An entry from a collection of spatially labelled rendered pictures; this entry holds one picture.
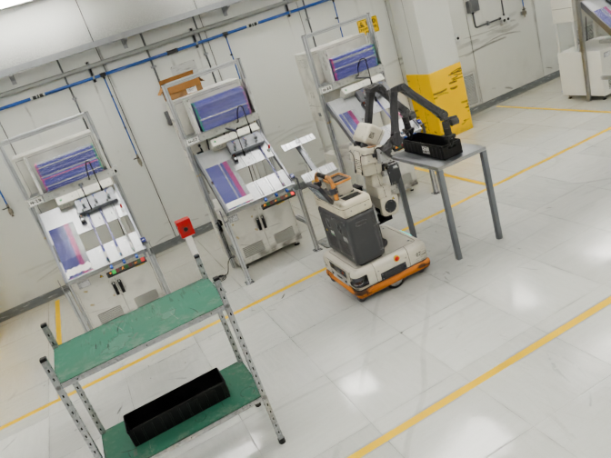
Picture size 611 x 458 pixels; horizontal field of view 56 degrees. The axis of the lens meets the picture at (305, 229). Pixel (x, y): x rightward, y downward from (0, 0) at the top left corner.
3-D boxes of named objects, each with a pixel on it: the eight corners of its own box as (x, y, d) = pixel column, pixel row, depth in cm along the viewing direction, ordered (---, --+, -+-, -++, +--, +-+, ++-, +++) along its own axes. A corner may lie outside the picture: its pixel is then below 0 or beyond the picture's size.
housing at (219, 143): (259, 137, 560) (259, 128, 548) (214, 155, 546) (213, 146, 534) (255, 131, 564) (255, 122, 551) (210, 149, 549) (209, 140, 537)
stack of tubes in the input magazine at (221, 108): (252, 113, 544) (243, 85, 534) (203, 132, 529) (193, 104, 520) (248, 112, 555) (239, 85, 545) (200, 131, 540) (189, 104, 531)
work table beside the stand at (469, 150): (458, 260, 456) (437, 167, 427) (411, 238, 519) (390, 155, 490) (503, 237, 468) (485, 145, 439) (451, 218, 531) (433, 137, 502)
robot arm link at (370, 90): (363, 83, 448) (370, 84, 441) (375, 82, 455) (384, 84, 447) (359, 139, 466) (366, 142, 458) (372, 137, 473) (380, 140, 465)
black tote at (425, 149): (405, 151, 487) (401, 139, 483) (421, 144, 492) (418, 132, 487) (445, 160, 436) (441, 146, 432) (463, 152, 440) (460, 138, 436)
